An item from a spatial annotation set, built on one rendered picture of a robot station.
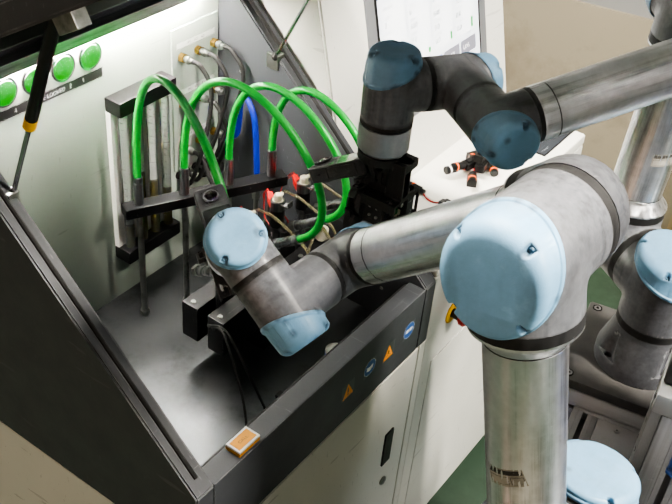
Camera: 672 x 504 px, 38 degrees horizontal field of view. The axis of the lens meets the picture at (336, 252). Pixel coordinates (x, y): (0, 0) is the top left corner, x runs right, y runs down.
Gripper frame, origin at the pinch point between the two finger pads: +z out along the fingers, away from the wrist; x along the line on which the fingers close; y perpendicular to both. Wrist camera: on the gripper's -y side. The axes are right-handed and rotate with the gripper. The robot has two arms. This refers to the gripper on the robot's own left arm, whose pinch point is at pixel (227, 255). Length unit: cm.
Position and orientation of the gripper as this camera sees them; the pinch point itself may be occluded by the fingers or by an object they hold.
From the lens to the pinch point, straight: 153.0
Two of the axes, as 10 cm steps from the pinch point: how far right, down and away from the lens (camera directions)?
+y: 3.2, 9.4, -0.8
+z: -1.2, 1.3, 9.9
